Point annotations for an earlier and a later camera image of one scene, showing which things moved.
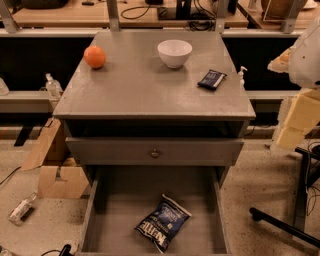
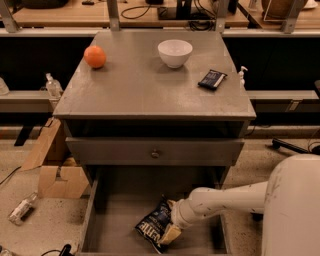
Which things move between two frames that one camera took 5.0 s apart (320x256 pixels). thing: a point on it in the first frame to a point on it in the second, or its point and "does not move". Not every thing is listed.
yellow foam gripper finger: x=280 y=63 to x=182 y=213
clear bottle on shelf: x=52 y=87 does not move
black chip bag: x=163 y=223 does not move
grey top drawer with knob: x=152 y=151 does not move
